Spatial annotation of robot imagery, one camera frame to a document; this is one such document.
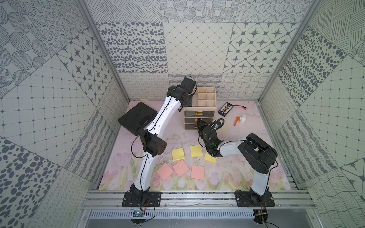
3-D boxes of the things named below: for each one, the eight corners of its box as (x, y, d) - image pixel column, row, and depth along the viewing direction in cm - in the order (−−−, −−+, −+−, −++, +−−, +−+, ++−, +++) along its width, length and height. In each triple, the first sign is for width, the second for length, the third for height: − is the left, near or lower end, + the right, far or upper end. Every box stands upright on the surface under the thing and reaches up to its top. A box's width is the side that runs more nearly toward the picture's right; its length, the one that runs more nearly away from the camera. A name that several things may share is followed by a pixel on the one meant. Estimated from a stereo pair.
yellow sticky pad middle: (191, 157, 91) (191, 156, 89) (190, 147, 96) (190, 145, 94) (202, 156, 92) (203, 154, 90) (200, 145, 96) (200, 144, 95)
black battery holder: (217, 113, 115) (218, 111, 113) (225, 103, 122) (226, 101, 121) (225, 117, 113) (225, 115, 111) (233, 107, 120) (233, 105, 118)
